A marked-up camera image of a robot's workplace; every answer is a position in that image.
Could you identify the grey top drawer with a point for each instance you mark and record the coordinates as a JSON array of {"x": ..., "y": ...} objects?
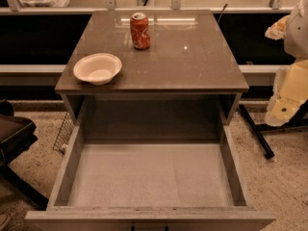
[{"x": 167, "y": 162}]

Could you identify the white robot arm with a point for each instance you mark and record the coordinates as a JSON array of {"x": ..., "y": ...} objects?
[{"x": 290, "y": 88}]

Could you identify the grey drawer cabinet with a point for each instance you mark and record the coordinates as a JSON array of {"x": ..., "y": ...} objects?
[{"x": 188, "y": 54}]

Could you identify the white paper bowl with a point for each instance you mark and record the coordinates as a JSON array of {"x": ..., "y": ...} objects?
[{"x": 97, "y": 69}]

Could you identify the orange soda can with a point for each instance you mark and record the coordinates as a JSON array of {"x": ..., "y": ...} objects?
[{"x": 139, "y": 31}]

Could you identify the dark office chair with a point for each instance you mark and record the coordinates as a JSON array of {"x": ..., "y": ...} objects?
[{"x": 17, "y": 134}]

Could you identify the wire mesh basket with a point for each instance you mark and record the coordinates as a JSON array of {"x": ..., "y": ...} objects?
[{"x": 64, "y": 134}]

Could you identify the black drawer handle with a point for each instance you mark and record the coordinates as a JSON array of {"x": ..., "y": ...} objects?
[{"x": 148, "y": 227}]

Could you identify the black table leg frame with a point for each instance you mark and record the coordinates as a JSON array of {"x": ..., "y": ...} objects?
[{"x": 299, "y": 120}]

